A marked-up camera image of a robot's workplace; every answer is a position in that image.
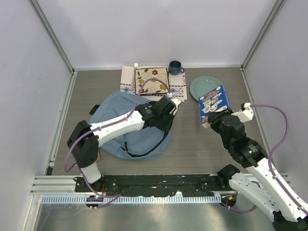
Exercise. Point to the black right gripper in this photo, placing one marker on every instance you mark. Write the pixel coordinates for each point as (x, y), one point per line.
(215, 118)

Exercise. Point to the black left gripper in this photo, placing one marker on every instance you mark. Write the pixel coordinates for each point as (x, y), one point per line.
(166, 128)

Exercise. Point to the light blue fabric backpack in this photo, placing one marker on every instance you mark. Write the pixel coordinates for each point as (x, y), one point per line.
(145, 144)

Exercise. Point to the dark blue cartoon book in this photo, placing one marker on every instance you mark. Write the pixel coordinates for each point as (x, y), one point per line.
(214, 101)

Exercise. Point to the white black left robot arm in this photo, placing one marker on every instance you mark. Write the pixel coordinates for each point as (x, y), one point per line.
(125, 126)

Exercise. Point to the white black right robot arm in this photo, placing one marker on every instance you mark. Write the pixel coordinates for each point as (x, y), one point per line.
(276, 199)

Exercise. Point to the square floral ceramic plate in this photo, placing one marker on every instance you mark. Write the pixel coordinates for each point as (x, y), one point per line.
(152, 80)

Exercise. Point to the dark blue ceramic mug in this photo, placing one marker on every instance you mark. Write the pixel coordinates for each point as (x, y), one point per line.
(175, 68)

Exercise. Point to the round teal ceramic plate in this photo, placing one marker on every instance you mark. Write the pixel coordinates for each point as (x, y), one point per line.
(203, 85)

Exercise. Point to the tan leather wallet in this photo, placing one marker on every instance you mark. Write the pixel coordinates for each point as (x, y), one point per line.
(98, 155)

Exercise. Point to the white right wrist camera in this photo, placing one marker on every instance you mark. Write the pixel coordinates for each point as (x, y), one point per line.
(245, 114)

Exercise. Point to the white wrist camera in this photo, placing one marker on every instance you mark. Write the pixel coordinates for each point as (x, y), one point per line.
(176, 101)
(245, 114)

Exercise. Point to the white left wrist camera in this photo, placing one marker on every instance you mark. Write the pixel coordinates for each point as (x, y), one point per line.
(176, 101)

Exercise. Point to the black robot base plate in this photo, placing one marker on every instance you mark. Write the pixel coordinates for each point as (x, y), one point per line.
(192, 185)

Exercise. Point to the white slotted cable duct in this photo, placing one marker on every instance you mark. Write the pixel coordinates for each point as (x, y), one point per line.
(85, 199)

